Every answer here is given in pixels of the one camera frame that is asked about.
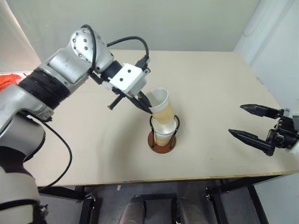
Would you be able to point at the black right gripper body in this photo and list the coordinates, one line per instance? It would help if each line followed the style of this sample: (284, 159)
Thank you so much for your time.
(283, 137)

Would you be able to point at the silver robot torso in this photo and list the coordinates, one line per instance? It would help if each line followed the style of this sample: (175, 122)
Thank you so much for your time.
(16, 193)

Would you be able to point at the black metal stand frame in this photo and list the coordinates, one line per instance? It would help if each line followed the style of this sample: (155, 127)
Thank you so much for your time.
(158, 196)

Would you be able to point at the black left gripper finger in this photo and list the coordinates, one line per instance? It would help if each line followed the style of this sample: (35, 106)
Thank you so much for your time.
(142, 105)
(145, 100)

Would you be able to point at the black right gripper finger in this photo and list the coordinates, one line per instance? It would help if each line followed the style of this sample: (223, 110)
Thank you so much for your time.
(261, 110)
(252, 138)

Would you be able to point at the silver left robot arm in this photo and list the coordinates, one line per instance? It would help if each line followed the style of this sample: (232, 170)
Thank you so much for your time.
(70, 63)

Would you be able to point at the white and tan paper cup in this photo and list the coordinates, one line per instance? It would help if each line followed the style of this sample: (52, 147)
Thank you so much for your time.
(163, 131)
(163, 112)

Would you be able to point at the orange cloth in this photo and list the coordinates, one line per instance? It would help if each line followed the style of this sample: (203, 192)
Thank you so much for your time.
(9, 80)

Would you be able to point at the dark rounded robot leg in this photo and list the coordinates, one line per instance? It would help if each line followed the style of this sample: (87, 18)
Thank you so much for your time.
(189, 210)
(133, 210)

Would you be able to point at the black metal table frame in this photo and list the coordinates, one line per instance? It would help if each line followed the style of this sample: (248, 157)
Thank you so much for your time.
(245, 184)

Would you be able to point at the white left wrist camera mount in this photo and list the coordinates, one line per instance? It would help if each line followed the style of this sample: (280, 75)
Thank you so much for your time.
(130, 79)

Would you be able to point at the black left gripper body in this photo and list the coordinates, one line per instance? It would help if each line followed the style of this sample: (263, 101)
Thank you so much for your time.
(119, 97)

